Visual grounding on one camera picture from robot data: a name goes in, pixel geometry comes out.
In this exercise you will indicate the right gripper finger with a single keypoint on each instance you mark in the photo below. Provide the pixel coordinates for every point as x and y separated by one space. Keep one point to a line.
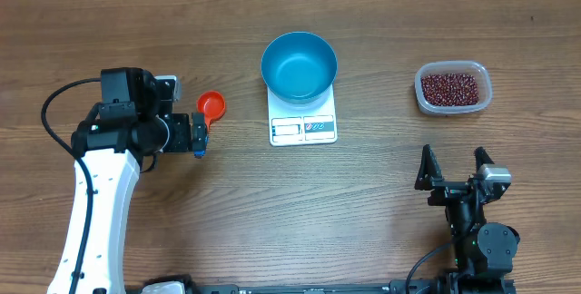
429 170
481 158

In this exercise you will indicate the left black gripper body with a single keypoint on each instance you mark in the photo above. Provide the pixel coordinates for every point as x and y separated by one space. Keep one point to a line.
179 139

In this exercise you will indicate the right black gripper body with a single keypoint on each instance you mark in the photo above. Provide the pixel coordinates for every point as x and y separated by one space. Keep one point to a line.
447 192

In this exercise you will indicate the red scoop with blue handle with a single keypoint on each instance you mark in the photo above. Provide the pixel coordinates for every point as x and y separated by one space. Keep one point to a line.
212 104

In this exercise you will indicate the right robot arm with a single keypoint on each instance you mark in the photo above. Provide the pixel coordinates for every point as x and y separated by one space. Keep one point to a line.
483 250

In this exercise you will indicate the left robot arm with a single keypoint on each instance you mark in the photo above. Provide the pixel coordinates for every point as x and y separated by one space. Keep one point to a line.
133 120

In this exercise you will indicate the white digital kitchen scale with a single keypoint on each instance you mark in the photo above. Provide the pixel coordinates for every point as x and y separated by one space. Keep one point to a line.
293 124

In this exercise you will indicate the blue bowl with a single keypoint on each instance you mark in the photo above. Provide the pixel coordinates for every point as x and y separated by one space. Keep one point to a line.
299 67

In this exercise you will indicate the red beans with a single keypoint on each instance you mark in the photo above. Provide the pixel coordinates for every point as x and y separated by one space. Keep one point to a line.
457 89

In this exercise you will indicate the clear plastic container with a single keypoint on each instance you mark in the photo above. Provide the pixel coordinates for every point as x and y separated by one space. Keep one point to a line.
480 73

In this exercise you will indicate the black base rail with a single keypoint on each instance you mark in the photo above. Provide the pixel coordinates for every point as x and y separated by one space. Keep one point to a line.
398 286

